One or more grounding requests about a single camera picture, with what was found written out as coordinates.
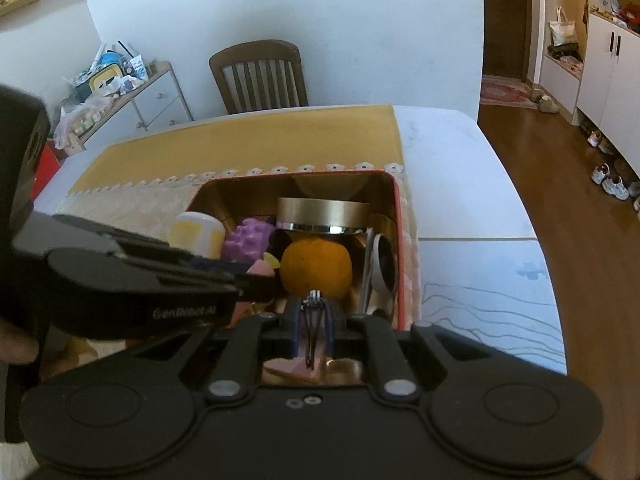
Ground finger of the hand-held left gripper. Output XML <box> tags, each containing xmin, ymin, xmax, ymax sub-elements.
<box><xmin>12</xmin><ymin>214</ymin><xmax>251</xmax><ymax>286</ymax></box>
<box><xmin>46</xmin><ymin>250</ymin><xmax>282</xmax><ymax>342</ymax></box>

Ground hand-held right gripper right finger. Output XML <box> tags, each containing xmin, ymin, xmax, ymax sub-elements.
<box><xmin>325</xmin><ymin>302</ymin><xmax>502</xmax><ymax>397</ymax></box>

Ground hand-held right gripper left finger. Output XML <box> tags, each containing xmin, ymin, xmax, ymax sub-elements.
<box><xmin>125</xmin><ymin>305</ymin><xmax>306</xmax><ymax>397</ymax></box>

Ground black metal clip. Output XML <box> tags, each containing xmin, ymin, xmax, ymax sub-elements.
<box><xmin>300</xmin><ymin>290</ymin><xmax>328</xmax><ymax>368</ymax></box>

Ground orange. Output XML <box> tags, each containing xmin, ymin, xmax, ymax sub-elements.
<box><xmin>280</xmin><ymin>239</ymin><xmax>353</xmax><ymax>300</ymax></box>

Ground white yellow roller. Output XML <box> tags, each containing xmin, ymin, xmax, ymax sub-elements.
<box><xmin>168</xmin><ymin>212</ymin><xmax>227</xmax><ymax>261</ymax></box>

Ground red tin box gold inside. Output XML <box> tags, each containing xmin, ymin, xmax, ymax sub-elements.
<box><xmin>186</xmin><ymin>170</ymin><xmax>402</xmax><ymax>387</ymax></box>

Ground person's left hand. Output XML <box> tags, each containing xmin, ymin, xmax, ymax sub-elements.
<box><xmin>0</xmin><ymin>321</ymin><xmax>40</xmax><ymax>365</ymax></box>

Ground pink note pad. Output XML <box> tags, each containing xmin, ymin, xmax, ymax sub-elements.
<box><xmin>262</xmin><ymin>357</ymin><xmax>323</xmax><ymax>385</ymax></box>

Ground pink foam block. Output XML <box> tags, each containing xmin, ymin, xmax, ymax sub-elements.
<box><xmin>231</xmin><ymin>259</ymin><xmax>277</xmax><ymax>322</ymax></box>

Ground clear plastic bag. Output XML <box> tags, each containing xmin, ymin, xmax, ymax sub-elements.
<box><xmin>54</xmin><ymin>95</ymin><xmax>117</xmax><ymax>150</ymax></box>

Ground purple spiky ball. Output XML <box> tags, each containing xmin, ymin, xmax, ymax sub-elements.
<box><xmin>222</xmin><ymin>217</ymin><xmax>276</xmax><ymax>265</ymax></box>

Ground yellow blue toy case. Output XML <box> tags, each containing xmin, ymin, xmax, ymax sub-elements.
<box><xmin>75</xmin><ymin>55</ymin><xmax>126</xmax><ymax>101</ymax></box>

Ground gold round tin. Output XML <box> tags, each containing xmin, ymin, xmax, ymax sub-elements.
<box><xmin>276</xmin><ymin>197</ymin><xmax>372</xmax><ymax>237</ymax></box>

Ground blue white packet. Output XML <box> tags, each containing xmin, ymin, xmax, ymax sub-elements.
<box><xmin>124</xmin><ymin>55</ymin><xmax>150</xmax><ymax>81</ymax></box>

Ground white drawer cabinet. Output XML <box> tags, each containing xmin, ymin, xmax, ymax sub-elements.
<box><xmin>65</xmin><ymin>61</ymin><xmax>193</xmax><ymax>153</ymax></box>

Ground light blue table mat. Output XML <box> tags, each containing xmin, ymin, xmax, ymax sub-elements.
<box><xmin>417</xmin><ymin>237</ymin><xmax>568</xmax><ymax>376</ymax></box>

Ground yellow table runner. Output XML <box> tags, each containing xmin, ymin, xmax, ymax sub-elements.
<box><xmin>67</xmin><ymin>104</ymin><xmax>406</xmax><ymax>196</ymax></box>

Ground brown wooden chair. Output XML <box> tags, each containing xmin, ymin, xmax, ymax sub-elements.
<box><xmin>209</xmin><ymin>39</ymin><xmax>309</xmax><ymax>115</ymax></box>

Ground red patterned rug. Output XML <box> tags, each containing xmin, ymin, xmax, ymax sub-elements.
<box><xmin>480</xmin><ymin>76</ymin><xmax>534</xmax><ymax>109</ymax></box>

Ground beige slippers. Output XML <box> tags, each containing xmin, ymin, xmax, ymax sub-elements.
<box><xmin>531</xmin><ymin>89</ymin><xmax>561</xmax><ymax>114</ymax></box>

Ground white entry bench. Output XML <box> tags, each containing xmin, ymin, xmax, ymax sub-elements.
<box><xmin>542</xmin><ymin>55</ymin><xmax>584</xmax><ymax>124</ymax></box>

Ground dark brown door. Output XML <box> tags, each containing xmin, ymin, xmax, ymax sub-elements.
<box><xmin>482</xmin><ymin>0</ymin><xmax>534</xmax><ymax>84</ymax></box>

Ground black bag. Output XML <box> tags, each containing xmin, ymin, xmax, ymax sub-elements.
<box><xmin>547</xmin><ymin>42</ymin><xmax>584</xmax><ymax>61</ymax></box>

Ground white tote bag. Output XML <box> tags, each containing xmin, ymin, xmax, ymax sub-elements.
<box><xmin>550</xmin><ymin>7</ymin><xmax>577</xmax><ymax>47</ymax></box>

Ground tall white cabinet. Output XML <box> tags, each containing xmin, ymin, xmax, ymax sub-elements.
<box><xmin>577</xmin><ymin>10</ymin><xmax>640</xmax><ymax>157</ymax></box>

